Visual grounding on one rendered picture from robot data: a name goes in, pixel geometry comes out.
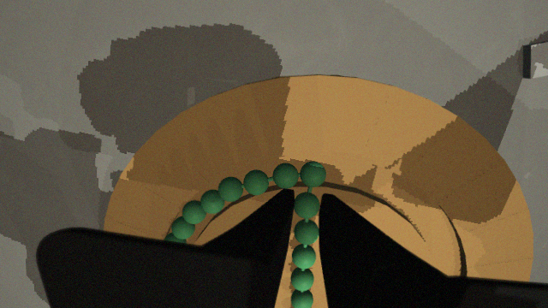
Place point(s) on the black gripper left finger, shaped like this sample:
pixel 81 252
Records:
pixel 241 268

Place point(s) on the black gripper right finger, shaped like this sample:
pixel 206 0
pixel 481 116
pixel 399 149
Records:
pixel 365 268

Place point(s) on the tan round board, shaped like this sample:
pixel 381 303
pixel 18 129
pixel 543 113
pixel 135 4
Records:
pixel 413 169

